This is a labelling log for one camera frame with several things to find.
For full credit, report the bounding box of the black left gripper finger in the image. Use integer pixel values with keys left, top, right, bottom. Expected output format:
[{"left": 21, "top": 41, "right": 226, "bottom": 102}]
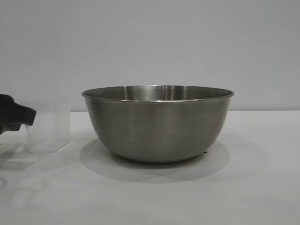
[
  {"left": 0, "top": 122, "right": 23, "bottom": 135},
  {"left": 0, "top": 93, "right": 38, "bottom": 126}
]

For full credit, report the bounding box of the clear plastic measuring cup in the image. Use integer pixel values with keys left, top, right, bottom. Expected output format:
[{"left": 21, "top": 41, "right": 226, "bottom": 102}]
[{"left": 25, "top": 100, "right": 71, "bottom": 154}]

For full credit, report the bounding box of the stainless steel mixing bowl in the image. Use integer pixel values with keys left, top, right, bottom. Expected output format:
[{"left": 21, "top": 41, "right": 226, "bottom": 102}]
[{"left": 81, "top": 85, "right": 236, "bottom": 164}]

